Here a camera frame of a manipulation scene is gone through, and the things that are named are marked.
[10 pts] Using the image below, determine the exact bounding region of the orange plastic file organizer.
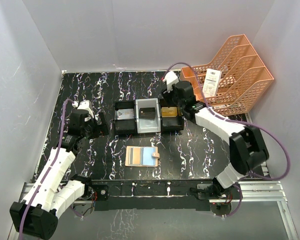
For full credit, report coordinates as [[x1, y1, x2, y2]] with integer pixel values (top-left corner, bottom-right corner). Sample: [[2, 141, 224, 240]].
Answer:
[[180, 34, 274, 116]]

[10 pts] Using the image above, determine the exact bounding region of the black card in white tray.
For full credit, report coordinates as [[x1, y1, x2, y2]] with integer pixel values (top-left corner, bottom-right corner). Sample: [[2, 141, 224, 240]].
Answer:
[[138, 107, 156, 120]]

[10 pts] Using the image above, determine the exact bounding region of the white paper receipt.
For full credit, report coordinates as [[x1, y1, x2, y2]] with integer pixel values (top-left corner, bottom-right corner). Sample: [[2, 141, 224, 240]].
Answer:
[[202, 68, 222, 98]]

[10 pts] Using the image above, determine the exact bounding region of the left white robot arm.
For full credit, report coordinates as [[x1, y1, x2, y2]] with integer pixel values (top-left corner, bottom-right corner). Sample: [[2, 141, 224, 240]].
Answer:
[[9, 108, 109, 240]]

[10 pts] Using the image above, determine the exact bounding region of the black tray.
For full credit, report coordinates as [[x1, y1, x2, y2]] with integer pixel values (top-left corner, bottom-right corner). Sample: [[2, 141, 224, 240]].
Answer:
[[114, 100, 138, 136], [159, 98, 184, 133]]

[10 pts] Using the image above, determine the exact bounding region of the white middle tray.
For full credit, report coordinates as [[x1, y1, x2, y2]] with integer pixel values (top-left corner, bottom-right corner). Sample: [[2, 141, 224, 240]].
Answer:
[[135, 98, 161, 134]]

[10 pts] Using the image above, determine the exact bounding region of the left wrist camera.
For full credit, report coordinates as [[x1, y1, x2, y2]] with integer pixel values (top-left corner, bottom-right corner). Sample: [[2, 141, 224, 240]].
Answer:
[[71, 100, 95, 118]]

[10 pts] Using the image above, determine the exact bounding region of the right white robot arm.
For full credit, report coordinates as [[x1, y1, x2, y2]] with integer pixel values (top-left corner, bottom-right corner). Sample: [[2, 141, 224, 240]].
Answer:
[[161, 79, 269, 197]]

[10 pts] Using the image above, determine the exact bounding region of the left black tray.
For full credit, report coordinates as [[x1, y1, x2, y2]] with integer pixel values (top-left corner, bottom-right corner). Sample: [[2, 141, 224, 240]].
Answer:
[[114, 100, 138, 136]]

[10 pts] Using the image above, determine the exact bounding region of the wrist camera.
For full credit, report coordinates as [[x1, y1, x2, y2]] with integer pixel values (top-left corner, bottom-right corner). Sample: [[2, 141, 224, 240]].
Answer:
[[71, 100, 95, 118], [163, 71, 179, 92]]

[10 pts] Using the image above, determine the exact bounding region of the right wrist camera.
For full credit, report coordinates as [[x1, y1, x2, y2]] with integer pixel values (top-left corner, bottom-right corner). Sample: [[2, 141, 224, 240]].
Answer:
[[163, 71, 179, 92]]

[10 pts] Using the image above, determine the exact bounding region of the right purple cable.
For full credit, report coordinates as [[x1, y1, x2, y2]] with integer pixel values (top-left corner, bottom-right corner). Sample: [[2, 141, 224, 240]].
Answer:
[[166, 62, 291, 218]]

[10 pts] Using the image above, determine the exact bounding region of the aluminium frame rail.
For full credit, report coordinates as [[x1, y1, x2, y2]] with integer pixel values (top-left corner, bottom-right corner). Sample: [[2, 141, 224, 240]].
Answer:
[[8, 181, 300, 240]]

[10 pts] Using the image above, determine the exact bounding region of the black front base bar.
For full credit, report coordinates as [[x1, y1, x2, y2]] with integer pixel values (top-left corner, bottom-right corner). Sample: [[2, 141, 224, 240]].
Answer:
[[91, 179, 240, 211]]

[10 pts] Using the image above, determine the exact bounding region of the beige leather card holder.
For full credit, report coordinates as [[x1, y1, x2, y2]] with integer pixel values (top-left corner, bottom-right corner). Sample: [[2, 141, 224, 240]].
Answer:
[[125, 146, 160, 167]]

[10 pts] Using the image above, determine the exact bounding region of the right black tray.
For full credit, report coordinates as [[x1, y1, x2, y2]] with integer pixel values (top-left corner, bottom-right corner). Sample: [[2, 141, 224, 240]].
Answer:
[[159, 98, 184, 133]]

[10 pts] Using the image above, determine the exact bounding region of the gold card in right tray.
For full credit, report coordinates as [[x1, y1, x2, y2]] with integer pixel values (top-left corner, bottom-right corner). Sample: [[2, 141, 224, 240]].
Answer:
[[161, 106, 178, 118]]

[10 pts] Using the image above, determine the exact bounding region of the silver card in left tray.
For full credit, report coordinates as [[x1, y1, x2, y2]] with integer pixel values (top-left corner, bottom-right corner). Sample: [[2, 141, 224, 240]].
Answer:
[[116, 108, 135, 120]]

